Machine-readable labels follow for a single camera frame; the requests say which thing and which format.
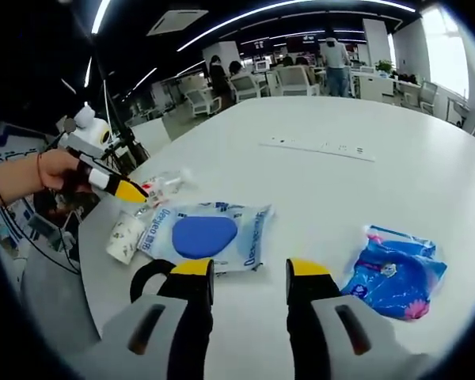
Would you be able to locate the white office chair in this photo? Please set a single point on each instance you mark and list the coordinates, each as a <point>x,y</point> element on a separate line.
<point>247,87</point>
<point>297,81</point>
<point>202,101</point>

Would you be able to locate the potted green plant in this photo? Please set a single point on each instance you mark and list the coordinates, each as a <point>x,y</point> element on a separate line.
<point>384,66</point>

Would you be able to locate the black stand pole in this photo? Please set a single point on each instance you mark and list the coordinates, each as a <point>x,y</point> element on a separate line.
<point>116,115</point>

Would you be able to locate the blue floral packet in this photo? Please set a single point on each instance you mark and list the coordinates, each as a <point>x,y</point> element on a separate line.
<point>396,277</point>

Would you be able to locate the ceiling air conditioner unit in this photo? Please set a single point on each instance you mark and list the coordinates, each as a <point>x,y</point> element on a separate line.
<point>178,21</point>

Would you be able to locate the grey mesh office chair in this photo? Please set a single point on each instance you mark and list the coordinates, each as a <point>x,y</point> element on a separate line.
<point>55,305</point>

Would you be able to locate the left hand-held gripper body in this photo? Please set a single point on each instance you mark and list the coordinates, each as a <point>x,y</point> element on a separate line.
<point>97,136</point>

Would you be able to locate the person's left hand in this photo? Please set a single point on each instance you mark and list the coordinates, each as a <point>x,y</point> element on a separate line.
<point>61,170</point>

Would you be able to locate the printed paper cup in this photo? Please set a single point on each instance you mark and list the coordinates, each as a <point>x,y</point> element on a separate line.
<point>124,237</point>

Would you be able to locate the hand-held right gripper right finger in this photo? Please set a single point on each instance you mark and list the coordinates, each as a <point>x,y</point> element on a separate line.
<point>308,316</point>

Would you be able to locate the white power strip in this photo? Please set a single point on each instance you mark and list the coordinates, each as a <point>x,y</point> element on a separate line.
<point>320,148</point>

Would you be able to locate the long ceiling light strip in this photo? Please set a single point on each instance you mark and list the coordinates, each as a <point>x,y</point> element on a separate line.
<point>281,17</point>

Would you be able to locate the clear plastic bottle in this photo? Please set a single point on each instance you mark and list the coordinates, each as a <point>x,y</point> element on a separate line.
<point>168,184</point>

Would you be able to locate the blue pad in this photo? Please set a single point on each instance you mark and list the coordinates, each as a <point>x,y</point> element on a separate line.
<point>204,235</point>

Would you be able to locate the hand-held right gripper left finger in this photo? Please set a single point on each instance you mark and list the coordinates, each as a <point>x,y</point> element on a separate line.
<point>190,316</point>

